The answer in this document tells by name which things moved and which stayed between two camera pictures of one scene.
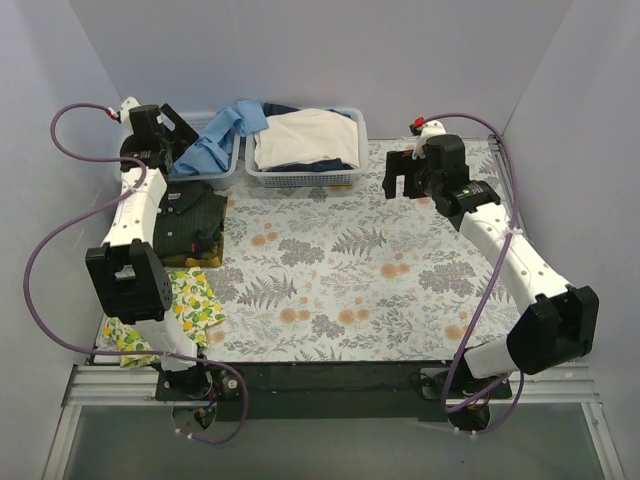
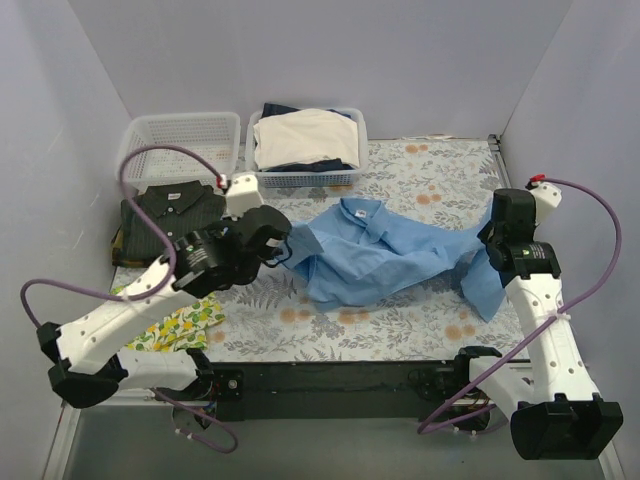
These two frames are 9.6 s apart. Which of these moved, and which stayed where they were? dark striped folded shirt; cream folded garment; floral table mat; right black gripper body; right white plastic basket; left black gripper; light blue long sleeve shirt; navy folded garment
Moved: light blue long sleeve shirt; left black gripper; right black gripper body
Stayed: dark striped folded shirt; navy folded garment; right white plastic basket; floral table mat; cream folded garment
